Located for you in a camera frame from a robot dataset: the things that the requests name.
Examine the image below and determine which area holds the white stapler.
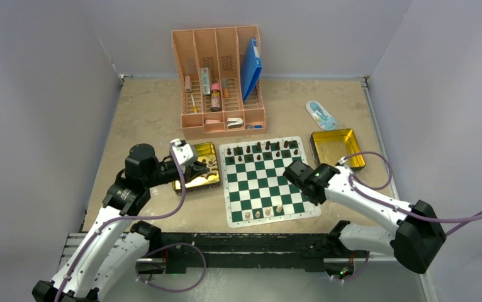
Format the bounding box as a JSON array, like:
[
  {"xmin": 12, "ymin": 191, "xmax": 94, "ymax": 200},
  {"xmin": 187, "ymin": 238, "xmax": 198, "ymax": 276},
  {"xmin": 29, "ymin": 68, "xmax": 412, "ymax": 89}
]
[{"xmin": 226, "ymin": 118, "xmax": 244, "ymax": 129}]

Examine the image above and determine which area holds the pink desk organizer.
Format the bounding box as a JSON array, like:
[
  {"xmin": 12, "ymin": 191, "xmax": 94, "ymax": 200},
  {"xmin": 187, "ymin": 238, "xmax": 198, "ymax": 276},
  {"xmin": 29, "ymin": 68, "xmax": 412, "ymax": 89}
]
[{"xmin": 171, "ymin": 25, "xmax": 266, "ymax": 139}]

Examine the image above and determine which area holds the left gold tin tray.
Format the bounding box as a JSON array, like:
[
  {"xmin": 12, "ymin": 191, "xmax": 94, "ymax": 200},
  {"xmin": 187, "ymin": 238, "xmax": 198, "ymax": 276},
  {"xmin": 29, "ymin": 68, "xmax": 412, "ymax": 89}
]
[{"xmin": 186, "ymin": 142, "xmax": 221, "ymax": 194}]

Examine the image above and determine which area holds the blue white packaged item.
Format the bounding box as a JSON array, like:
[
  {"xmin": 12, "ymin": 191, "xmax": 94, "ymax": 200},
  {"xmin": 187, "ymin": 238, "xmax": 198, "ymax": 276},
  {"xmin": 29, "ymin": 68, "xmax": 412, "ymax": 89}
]
[{"xmin": 305, "ymin": 100, "xmax": 338, "ymax": 131}]

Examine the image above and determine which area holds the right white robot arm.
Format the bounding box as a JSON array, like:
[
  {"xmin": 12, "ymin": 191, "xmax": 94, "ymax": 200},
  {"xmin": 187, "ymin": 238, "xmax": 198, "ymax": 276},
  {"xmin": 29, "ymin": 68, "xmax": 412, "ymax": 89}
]
[{"xmin": 283, "ymin": 160, "xmax": 447, "ymax": 274}]

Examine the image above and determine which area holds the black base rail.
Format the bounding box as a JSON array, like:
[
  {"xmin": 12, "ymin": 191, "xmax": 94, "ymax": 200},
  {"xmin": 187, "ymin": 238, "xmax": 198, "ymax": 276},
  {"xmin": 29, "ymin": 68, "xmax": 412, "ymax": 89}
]
[{"xmin": 134, "ymin": 231, "xmax": 369, "ymax": 276}]

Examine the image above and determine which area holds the pile of light chess pieces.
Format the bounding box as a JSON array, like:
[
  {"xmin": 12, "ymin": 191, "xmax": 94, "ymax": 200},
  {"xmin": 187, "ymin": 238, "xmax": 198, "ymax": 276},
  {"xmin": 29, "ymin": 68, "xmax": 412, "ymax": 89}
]
[{"xmin": 199, "ymin": 154, "xmax": 218, "ymax": 171}]

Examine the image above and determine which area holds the white green box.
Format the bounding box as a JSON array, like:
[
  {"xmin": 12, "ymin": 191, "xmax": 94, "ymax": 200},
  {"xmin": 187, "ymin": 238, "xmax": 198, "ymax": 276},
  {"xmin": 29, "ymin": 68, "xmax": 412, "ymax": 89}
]
[{"xmin": 200, "ymin": 67, "xmax": 211, "ymax": 96}]

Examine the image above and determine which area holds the brown bottle pink cap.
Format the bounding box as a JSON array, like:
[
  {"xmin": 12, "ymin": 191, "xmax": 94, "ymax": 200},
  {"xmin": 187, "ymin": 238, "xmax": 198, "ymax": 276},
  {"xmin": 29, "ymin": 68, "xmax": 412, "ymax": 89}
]
[{"xmin": 210, "ymin": 82, "xmax": 221, "ymax": 112}]

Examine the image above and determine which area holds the blue folder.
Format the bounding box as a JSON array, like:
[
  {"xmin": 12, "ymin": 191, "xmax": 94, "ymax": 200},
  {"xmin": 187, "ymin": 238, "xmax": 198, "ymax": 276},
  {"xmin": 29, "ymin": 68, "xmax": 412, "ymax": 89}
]
[{"xmin": 240, "ymin": 38, "xmax": 262, "ymax": 103}]

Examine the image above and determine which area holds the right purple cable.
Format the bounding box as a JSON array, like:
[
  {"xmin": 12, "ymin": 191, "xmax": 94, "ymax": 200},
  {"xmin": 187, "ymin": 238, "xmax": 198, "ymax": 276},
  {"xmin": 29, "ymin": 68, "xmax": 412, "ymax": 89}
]
[{"xmin": 337, "ymin": 151, "xmax": 482, "ymax": 237}]

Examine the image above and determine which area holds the gold tin tray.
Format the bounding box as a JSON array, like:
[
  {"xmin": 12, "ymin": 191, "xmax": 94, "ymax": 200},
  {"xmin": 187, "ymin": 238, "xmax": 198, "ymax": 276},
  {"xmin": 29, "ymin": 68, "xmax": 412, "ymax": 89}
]
[
  {"xmin": 186, "ymin": 142, "xmax": 221, "ymax": 194},
  {"xmin": 310, "ymin": 128, "xmax": 361, "ymax": 165}
]

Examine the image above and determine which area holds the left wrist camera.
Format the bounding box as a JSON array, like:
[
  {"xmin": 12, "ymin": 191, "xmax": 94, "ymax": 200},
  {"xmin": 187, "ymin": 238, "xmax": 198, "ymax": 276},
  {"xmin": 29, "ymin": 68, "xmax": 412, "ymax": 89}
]
[{"xmin": 170, "ymin": 138, "xmax": 198, "ymax": 167}]

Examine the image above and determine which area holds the right gold tin tray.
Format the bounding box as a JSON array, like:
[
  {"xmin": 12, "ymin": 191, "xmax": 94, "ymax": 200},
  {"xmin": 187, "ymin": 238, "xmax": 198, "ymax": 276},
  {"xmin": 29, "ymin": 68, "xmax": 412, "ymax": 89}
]
[{"xmin": 310, "ymin": 128, "xmax": 361, "ymax": 165}]

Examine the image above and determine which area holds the green white chess board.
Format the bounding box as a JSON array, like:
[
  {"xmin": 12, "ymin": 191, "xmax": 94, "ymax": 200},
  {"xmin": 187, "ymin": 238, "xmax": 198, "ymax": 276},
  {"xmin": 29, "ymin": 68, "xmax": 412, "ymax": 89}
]
[{"xmin": 218, "ymin": 136, "xmax": 321, "ymax": 228}]

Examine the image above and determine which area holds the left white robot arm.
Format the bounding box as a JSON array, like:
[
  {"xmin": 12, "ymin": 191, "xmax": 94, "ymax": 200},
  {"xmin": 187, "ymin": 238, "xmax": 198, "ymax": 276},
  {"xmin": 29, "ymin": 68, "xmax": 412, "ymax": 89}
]
[{"xmin": 32, "ymin": 138, "xmax": 209, "ymax": 301}]

